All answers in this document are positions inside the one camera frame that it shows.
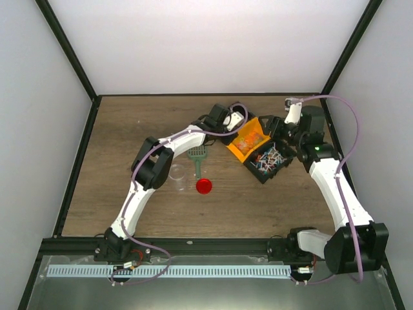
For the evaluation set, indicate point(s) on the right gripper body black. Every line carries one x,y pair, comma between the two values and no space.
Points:
275,124

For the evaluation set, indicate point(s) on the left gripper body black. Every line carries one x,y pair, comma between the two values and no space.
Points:
217,128

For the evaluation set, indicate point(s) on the orange bin with gummies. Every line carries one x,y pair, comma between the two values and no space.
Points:
250,137

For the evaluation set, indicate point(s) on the green slotted plastic scoop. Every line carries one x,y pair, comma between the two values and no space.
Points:
197,155

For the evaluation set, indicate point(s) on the black bin with lollipops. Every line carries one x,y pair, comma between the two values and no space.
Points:
267,160

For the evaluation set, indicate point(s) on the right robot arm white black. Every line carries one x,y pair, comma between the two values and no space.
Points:
358,243

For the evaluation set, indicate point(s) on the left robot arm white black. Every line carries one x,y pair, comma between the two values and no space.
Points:
150,170

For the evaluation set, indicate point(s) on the clear plastic jar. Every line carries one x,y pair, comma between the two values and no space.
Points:
177,176

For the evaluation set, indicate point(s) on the red round lid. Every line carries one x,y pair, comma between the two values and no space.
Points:
203,186

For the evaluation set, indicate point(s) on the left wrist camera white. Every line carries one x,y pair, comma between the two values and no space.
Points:
233,121

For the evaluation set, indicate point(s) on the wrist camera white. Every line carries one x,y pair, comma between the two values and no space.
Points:
233,121
293,106

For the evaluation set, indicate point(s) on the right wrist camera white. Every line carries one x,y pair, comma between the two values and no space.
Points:
293,106

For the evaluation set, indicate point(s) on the light blue slotted cable duct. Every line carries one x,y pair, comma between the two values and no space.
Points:
174,271

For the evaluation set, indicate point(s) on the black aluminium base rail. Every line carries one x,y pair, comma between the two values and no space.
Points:
273,249

